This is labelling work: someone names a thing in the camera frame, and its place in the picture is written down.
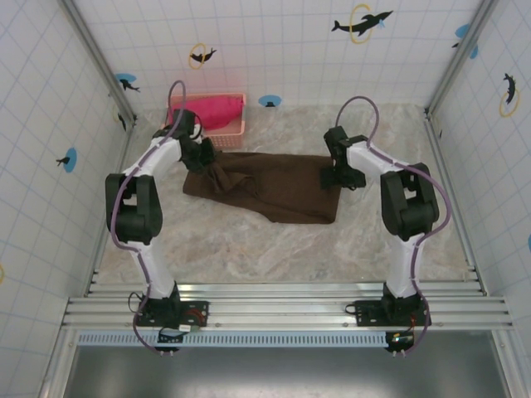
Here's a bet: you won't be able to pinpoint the brown long pants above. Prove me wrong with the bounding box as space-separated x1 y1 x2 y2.
182 152 342 226

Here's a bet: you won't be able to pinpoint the pink plastic basket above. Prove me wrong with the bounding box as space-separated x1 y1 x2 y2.
159 92 249 151

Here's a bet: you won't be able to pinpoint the magenta folded cloth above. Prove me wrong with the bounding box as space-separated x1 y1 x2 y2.
188 95 243 130

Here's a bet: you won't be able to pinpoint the blue circle shark sticker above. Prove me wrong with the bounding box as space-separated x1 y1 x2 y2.
114 73 141 93

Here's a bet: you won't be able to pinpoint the blue circle black fish sticker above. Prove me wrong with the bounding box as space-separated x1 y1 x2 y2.
56 147 79 173

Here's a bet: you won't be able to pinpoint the small circuit board green light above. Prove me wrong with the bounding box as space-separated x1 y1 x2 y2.
385 330 416 357

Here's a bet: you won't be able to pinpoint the blue patch sticker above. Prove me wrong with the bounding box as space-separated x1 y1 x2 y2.
451 23 480 60

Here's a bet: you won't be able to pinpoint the small black connector box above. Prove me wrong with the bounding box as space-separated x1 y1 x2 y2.
156 326 186 357

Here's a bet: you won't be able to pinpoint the grey metal sheet panel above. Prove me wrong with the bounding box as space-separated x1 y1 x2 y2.
61 346 510 398

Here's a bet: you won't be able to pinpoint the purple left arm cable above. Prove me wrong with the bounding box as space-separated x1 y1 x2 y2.
106 80 188 357

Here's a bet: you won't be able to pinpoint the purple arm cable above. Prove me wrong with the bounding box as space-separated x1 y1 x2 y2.
106 80 188 357
334 96 453 357

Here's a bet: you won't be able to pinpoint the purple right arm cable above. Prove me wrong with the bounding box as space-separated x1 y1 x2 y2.
334 96 453 357

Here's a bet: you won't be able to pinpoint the black animal yellow ring sticker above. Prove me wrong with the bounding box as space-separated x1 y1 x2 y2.
112 103 128 133

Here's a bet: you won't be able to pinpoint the aluminium side rail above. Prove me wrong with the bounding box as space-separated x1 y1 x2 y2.
423 110 489 298
85 118 140 298

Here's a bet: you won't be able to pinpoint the small dolphin yellow ring sticker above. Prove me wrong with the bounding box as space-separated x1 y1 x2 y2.
188 41 218 70

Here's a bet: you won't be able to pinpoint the aluminium corner post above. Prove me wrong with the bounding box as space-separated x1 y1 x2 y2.
423 0 501 119
57 0 140 125

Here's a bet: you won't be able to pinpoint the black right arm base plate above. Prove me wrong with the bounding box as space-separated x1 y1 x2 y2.
346 298 432 328

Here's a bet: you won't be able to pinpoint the large dolphin yellow ring sticker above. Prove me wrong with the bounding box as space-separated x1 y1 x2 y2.
349 2 394 45

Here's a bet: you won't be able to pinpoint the aluminium mounting rail beam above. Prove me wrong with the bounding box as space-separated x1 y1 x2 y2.
61 281 514 332

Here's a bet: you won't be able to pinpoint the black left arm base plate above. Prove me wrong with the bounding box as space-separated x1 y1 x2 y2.
136 300 211 328

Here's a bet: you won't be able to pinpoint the slotted grey cable duct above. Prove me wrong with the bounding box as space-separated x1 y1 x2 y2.
76 331 418 347

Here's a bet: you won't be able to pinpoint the seahorse yellow ring sticker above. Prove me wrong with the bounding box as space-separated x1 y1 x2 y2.
499 72 522 119

